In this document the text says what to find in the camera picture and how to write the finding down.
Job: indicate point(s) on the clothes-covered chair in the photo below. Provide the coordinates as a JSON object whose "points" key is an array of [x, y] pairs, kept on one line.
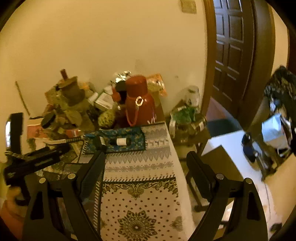
{"points": [[279, 130]]}

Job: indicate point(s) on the patchwork patterned tablecloth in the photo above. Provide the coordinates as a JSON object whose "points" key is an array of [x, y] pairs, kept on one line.
{"points": [[142, 194]]}

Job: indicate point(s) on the pink printed flat box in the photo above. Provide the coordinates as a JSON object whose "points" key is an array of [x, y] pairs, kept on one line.
{"points": [[35, 130]]}

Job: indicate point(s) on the green textured round fruit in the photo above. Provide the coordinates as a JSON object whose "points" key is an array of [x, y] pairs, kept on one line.
{"points": [[106, 119]]}

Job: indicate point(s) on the beige wall switch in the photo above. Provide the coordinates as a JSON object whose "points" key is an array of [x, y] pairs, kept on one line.
{"points": [[188, 6]]}

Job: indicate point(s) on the dark red-capped wine bottle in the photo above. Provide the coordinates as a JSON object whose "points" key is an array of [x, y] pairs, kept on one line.
{"points": [[64, 74]]}

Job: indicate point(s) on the small white-capped dark bottle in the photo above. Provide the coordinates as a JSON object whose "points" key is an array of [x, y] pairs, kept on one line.
{"points": [[120, 142]]}

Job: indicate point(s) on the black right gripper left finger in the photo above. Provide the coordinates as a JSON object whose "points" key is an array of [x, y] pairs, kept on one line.
{"points": [[43, 220]]}

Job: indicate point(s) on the dark brown wooden door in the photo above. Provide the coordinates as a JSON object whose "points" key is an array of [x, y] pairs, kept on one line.
{"points": [[234, 52]]}

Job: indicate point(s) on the large glass jar under vase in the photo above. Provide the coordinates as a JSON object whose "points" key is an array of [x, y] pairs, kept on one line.
{"points": [[76, 115]]}

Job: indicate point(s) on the glass jar with greens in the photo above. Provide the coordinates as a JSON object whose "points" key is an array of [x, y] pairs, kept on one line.
{"points": [[185, 123]]}

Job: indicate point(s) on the person's left hand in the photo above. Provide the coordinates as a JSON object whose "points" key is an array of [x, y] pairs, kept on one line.
{"points": [[12, 214]]}

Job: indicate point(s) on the crumpled silver foil wrapper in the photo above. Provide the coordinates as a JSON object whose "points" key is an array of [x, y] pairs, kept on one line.
{"points": [[118, 77]]}

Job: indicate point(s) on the black-lidded glass jar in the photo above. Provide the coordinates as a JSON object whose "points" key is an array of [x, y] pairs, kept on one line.
{"points": [[49, 122]]}

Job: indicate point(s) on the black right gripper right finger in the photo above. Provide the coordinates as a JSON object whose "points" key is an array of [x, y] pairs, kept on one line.
{"points": [[247, 219]]}

